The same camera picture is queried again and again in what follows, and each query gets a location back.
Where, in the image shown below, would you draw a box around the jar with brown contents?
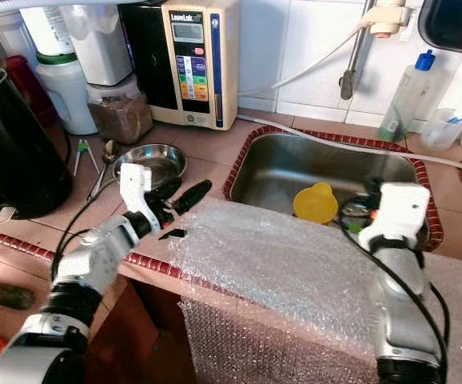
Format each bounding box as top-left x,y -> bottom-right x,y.
86,76 -> 154,146

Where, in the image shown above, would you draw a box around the clear plastic cup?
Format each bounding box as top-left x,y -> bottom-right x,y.
418,107 -> 462,152

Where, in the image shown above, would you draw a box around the yellow plastic bowl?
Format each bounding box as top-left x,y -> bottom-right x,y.
292,182 -> 341,226

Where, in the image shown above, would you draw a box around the black electric kettle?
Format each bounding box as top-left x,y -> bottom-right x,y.
0,62 -> 75,220

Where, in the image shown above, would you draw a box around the wall tap with cream diverter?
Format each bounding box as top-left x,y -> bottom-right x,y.
338,0 -> 417,102

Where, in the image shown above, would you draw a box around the steel spoon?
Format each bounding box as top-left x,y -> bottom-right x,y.
86,140 -> 120,203

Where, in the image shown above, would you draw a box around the white supply hose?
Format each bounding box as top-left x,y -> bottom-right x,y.
237,22 -> 374,100

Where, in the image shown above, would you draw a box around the white jug with green lid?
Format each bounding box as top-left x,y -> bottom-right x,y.
34,51 -> 102,136

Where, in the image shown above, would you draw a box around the beige water ionizer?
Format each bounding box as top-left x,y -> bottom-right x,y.
118,0 -> 242,131

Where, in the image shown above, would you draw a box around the clear bottle with blue cap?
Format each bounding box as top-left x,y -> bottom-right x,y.
376,49 -> 438,144

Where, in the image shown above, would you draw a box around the white drain hose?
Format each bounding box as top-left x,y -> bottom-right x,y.
234,114 -> 462,171

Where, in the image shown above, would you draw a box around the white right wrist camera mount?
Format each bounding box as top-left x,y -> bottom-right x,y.
357,182 -> 432,251

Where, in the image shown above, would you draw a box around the green and white tweezers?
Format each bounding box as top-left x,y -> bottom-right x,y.
73,139 -> 102,178

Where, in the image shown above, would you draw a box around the clear bubble wrap sheet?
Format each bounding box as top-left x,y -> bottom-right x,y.
166,198 -> 462,384

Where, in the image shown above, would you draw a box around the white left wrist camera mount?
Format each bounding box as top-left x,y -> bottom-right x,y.
119,162 -> 165,238

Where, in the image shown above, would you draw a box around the green plastic stick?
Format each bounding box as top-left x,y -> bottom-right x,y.
338,219 -> 365,235

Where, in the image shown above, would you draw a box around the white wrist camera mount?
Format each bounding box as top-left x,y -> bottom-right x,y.
119,162 -> 165,238
357,182 -> 432,251

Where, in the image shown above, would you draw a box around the steel bowl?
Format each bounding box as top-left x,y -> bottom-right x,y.
112,143 -> 189,190

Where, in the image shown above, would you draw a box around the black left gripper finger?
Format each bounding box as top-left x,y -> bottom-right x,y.
151,177 -> 184,212
171,179 -> 214,218

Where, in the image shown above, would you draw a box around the dark red container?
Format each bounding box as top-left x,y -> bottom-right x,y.
2,54 -> 62,130

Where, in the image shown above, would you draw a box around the dark cylindrical handle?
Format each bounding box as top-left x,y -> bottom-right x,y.
0,279 -> 37,312

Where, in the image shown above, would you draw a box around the black hanging tray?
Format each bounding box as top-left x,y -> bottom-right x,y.
418,0 -> 462,59

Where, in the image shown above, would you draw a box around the white labelled bottle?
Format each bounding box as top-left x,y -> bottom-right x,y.
18,6 -> 78,58

